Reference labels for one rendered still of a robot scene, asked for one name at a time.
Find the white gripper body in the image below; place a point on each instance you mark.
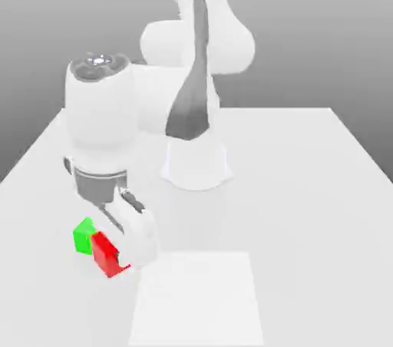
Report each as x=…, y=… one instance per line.
x=138, y=236

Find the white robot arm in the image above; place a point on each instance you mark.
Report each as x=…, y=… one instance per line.
x=101, y=113

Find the small red cube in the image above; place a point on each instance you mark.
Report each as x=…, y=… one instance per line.
x=104, y=253

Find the small green cube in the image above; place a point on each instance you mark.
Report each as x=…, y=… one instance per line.
x=82, y=238

